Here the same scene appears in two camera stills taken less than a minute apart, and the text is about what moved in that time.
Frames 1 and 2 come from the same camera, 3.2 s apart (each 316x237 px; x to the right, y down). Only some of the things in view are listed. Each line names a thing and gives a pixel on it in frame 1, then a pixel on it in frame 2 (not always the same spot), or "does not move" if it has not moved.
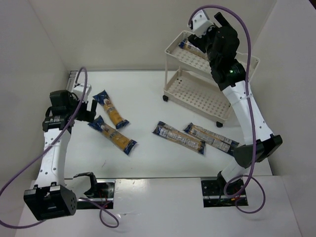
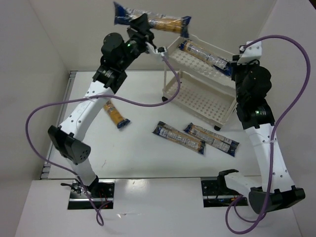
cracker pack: x=211 y=138 does not move
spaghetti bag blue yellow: x=111 y=110 does not move
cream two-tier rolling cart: x=189 y=80 does not move
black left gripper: x=87 y=114 to x=140 y=29
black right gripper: x=197 y=39 to x=237 y=68
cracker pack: x=163 y=129 does not move
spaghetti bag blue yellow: x=113 y=136 to x=180 y=24
